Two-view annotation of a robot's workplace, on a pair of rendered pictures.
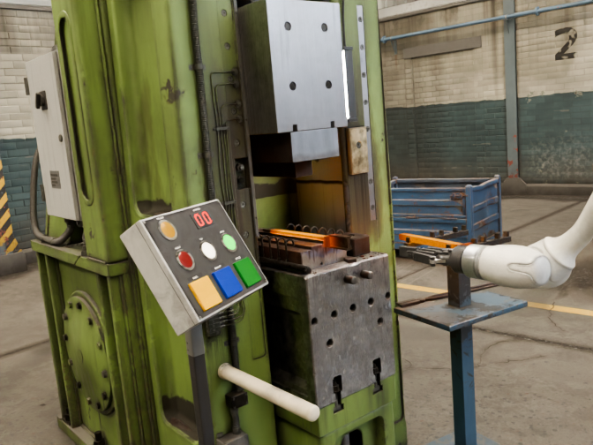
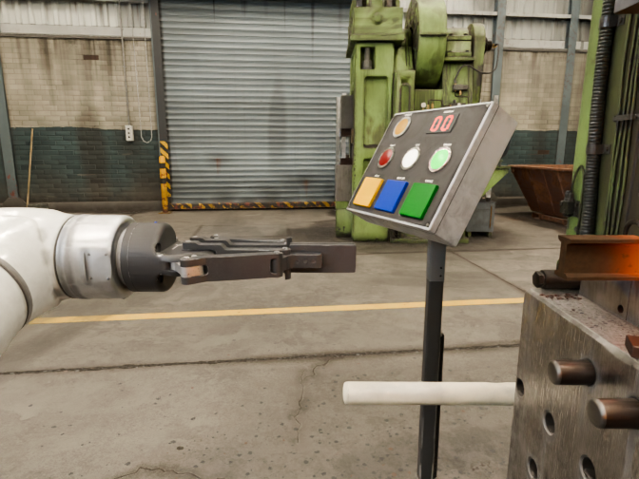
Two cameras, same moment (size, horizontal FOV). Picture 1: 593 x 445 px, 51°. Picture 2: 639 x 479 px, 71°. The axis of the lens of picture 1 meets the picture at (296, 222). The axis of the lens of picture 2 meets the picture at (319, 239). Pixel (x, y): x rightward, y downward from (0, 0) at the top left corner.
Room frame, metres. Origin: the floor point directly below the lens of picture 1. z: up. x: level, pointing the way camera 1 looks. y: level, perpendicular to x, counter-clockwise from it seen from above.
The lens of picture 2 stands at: (2.03, -0.68, 1.11)
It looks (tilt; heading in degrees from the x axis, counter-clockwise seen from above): 11 degrees down; 129
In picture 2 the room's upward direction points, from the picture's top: straight up
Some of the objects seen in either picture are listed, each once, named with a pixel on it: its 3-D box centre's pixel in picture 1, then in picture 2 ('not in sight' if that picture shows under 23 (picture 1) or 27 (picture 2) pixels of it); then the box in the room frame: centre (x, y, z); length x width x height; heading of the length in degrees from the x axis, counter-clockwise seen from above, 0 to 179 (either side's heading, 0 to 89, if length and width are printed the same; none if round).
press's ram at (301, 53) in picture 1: (280, 73); not in sight; (2.19, 0.01, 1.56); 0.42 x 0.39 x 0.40; 38
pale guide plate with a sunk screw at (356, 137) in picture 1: (357, 150); not in sight; (2.30, -0.25, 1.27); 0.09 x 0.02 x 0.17; 128
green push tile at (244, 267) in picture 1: (246, 272); (419, 201); (1.62, 0.15, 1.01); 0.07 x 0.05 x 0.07; 153
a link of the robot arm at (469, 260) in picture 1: (477, 261); (107, 257); (1.56, -0.46, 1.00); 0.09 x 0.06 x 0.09; 128
